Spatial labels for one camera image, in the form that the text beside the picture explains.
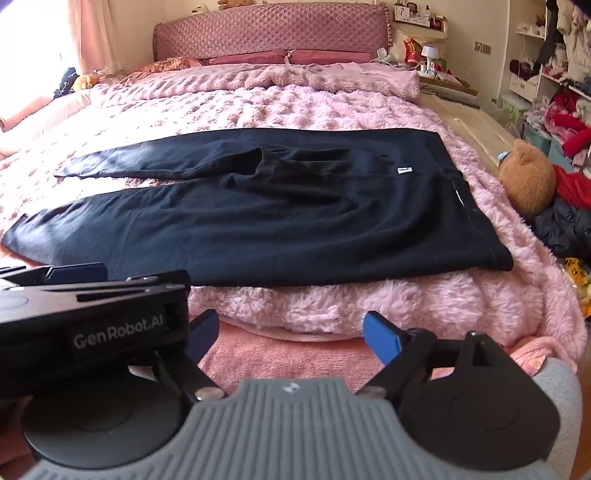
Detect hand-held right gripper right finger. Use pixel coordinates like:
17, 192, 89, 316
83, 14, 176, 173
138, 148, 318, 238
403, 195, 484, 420
355, 311, 514, 398

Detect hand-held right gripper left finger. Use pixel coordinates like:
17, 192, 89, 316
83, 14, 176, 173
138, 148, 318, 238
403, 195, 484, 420
154, 309, 227, 402

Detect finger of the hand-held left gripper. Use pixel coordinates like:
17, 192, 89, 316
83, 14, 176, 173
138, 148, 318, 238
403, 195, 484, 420
0, 262, 108, 289
76, 270, 191, 305

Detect black pants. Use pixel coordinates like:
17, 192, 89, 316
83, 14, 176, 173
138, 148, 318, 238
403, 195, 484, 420
2, 128, 514, 288

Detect pink terry bed sheet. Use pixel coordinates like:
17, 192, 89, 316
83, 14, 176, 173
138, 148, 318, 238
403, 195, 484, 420
0, 318, 532, 398

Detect grey fleece clothing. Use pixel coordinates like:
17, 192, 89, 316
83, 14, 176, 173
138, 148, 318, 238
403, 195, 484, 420
531, 355, 584, 480

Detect yellow toy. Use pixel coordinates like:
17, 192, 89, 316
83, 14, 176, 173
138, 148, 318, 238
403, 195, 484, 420
563, 257, 591, 319

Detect brown teddy bear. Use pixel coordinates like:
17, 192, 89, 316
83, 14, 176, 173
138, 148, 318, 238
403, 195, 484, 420
498, 138, 557, 217

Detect floral pink pillow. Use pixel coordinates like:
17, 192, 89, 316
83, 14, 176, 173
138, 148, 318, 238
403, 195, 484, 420
134, 56, 205, 75

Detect dark jacket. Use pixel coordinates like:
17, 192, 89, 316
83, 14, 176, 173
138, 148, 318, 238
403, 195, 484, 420
534, 196, 591, 260

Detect pink fluffy blanket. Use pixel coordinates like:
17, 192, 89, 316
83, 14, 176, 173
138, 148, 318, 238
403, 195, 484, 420
0, 74, 575, 365

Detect pink curtain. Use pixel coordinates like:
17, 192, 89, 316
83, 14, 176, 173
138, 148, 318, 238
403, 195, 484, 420
67, 0, 118, 77

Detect pale pink fleece quilt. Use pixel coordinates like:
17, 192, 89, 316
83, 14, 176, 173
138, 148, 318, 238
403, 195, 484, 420
92, 62, 422, 101

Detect pink quilted headboard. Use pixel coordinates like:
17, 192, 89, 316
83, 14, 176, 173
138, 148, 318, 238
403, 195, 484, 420
152, 4, 394, 63

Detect pile of clothes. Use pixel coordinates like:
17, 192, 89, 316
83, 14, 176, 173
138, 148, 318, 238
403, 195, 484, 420
522, 88, 591, 208

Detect white bedside lamp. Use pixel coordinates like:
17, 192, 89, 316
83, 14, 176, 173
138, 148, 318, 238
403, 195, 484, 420
419, 45, 438, 75

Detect white shelving unit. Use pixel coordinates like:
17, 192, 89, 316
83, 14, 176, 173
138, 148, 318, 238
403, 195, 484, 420
507, 0, 591, 109

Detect white wall shelf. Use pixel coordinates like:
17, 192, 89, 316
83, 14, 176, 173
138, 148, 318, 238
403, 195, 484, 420
394, 2, 450, 41

